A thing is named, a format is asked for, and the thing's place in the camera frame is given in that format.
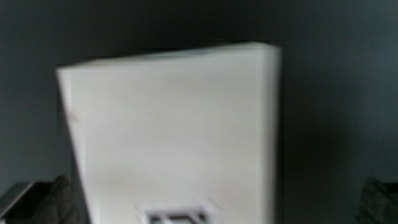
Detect white cabinet block with tags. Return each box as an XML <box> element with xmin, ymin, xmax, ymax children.
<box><xmin>57</xmin><ymin>43</ymin><xmax>281</xmax><ymax>224</ymax></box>

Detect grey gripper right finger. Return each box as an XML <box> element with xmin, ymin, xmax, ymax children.
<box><xmin>355</xmin><ymin>178</ymin><xmax>398</xmax><ymax>224</ymax></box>

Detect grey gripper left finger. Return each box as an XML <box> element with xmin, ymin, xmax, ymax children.
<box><xmin>0</xmin><ymin>176</ymin><xmax>78</xmax><ymax>224</ymax></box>

